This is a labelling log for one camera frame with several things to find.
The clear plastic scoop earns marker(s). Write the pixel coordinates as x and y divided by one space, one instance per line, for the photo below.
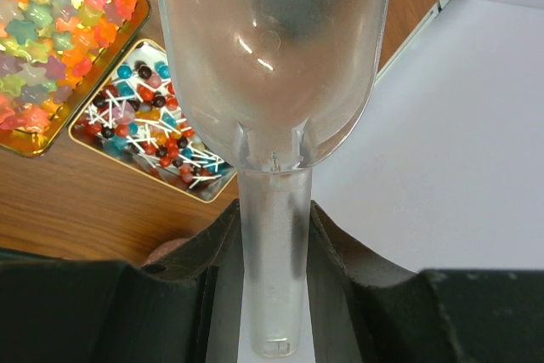
273 87

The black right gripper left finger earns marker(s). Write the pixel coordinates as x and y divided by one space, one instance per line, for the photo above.
184 307

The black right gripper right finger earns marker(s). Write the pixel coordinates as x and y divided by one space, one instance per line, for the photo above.
365 308

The gold tin of lollipops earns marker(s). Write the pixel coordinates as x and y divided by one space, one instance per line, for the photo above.
135 120

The black tin of star candies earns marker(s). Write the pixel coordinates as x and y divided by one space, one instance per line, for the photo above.
54 54

